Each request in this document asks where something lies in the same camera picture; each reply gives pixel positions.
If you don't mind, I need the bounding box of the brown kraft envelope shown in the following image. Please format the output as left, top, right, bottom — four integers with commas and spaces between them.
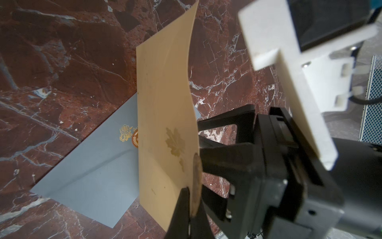
136, 4, 201, 230

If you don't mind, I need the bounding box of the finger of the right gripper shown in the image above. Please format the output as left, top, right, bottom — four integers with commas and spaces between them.
198, 105, 256, 143

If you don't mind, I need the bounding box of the white wire mesh basket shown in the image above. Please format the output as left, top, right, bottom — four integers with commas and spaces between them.
359, 55, 382, 144

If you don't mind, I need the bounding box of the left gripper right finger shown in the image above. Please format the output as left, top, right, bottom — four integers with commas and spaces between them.
190, 203, 215, 239

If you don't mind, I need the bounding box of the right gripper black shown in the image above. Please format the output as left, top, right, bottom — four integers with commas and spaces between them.
200, 107, 344, 239

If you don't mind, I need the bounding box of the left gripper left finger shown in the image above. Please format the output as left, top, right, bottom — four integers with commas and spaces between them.
164, 187, 190, 239

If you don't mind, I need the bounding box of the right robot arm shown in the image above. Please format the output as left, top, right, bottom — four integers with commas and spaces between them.
198, 105, 382, 239

